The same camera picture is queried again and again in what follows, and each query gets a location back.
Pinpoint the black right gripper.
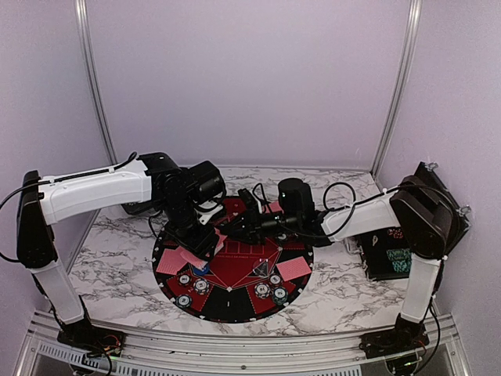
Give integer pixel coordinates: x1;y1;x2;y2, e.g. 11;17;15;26
220;205;300;246

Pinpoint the aluminium frame post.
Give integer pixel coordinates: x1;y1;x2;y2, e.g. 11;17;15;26
370;0;423;182
74;0;117;164

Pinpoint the black poker chip case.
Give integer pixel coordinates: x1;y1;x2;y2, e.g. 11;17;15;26
355;162;470;281

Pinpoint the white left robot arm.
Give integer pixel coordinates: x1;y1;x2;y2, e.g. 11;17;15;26
16;153;226;349

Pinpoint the red playing card deck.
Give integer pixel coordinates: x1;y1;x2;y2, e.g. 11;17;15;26
214;235;226;255

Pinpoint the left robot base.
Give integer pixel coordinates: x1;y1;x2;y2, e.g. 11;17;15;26
57;320;125;357

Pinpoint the aluminium front rail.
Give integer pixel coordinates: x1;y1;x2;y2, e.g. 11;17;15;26
14;311;471;375

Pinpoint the blue small blind button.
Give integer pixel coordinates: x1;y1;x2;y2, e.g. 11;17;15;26
193;264;210;276

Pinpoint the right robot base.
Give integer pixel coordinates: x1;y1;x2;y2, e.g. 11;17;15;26
359;326;430;374

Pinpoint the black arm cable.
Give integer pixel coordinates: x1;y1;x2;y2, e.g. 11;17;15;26
0;152;138;263
250;182;470;330

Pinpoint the red brown poker chip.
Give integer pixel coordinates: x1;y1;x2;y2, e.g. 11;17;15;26
178;274;191;286
269;274;282;286

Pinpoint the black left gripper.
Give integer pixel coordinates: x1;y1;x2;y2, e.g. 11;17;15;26
160;197;220;262

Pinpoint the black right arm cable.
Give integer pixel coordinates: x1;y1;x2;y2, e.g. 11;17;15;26
250;182;470;330

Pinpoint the clear round dealer button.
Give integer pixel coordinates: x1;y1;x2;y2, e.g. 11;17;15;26
250;258;275;278

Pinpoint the left aluminium frame post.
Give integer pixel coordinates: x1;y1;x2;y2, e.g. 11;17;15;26
74;0;117;164

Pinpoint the round red black poker mat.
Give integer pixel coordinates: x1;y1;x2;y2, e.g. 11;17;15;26
152;196;315;324

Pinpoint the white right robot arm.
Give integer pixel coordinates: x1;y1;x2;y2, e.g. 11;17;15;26
220;175;466;351

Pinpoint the single red playing card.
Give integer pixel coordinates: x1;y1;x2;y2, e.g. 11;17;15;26
156;248;188;275

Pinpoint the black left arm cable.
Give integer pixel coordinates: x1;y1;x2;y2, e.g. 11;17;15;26
0;152;138;263

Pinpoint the right aluminium frame post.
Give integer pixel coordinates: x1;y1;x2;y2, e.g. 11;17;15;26
370;0;423;182

